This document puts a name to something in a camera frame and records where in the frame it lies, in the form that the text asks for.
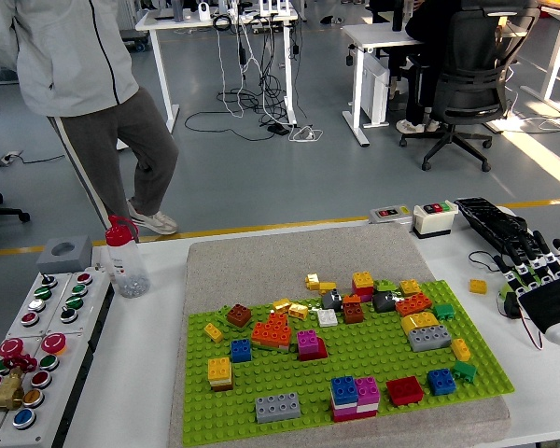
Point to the white switch box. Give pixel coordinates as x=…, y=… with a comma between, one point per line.
x=431, y=224

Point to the white small camera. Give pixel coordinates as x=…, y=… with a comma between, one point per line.
x=204, y=11

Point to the black keyboard tray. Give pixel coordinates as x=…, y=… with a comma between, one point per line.
x=490, y=219

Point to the green studded baseplate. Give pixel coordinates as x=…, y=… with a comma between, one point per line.
x=270, y=375

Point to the red sloped brick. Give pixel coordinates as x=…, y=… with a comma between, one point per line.
x=321, y=353

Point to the red square brick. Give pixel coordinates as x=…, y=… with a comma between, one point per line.
x=403, y=391

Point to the white emergency-stop button box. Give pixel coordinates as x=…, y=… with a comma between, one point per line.
x=46, y=410

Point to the yellow red brick stack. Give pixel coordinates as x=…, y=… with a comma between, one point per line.
x=362, y=281

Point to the magenta square brick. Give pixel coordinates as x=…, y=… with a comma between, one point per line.
x=368, y=391
x=307, y=342

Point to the white computer tower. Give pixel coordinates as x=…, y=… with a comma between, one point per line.
x=375, y=93

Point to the lime green brick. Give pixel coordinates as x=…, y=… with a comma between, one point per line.
x=385, y=285

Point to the white desk with tower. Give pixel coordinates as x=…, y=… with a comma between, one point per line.
x=378, y=35

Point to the grey sloped brick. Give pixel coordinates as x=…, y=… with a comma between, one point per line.
x=331, y=301

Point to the light green tape roll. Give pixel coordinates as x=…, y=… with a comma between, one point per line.
x=506, y=291

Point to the orange brick cluster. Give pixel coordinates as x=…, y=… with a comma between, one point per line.
x=270, y=333

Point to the clear bottle red cap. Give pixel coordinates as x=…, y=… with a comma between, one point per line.
x=123, y=266

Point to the small narrow yellow brick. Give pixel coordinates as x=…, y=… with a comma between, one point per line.
x=214, y=332
x=460, y=350

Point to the white eight-button control box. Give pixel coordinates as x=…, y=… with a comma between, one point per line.
x=56, y=298

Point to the grey block with hole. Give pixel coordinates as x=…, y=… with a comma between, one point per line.
x=74, y=259

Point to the orange long brick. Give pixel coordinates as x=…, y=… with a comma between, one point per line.
x=413, y=304

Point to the white magenta brick stack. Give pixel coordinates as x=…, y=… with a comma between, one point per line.
x=354, y=413

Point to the shiny gold brick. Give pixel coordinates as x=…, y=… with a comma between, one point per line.
x=298, y=312
x=282, y=305

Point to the grey floor power strip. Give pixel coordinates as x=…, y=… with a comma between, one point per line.
x=8, y=159

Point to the green small brick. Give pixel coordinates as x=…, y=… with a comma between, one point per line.
x=443, y=312

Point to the dark green brick piece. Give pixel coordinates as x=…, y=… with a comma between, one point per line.
x=464, y=371

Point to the yellow tan brick stack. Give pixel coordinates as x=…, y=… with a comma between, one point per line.
x=219, y=368

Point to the brass valve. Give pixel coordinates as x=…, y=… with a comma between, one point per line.
x=4, y=396

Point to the dark grey brick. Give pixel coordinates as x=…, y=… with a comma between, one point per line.
x=383, y=302

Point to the brown square brick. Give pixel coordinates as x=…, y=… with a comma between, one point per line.
x=239, y=316

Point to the black bottle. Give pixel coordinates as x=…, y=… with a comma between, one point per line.
x=397, y=18

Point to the grey switch box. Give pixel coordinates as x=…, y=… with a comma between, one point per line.
x=388, y=214

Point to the black power adapter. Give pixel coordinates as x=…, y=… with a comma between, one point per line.
x=278, y=130

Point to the grey-brown table mat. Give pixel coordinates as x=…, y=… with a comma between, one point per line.
x=284, y=256

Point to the blue square brick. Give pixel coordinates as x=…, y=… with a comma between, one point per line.
x=344, y=389
x=441, y=382
x=241, y=351

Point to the yellow curved brick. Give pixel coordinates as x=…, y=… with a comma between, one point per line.
x=419, y=321

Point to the yellow square brick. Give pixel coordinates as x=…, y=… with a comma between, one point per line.
x=478, y=286
x=410, y=288

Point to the grey eight-stud brick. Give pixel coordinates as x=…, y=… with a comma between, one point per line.
x=277, y=408

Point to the orange brown brick stack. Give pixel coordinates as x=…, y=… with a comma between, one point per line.
x=353, y=312

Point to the person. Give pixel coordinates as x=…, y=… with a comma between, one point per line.
x=429, y=28
x=84, y=70

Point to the black wheeled dolly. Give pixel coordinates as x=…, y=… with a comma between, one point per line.
x=139, y=44

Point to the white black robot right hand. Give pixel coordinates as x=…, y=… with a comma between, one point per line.
x=550, y=303

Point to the white flat square brick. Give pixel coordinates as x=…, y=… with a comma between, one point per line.
x=327, y=318

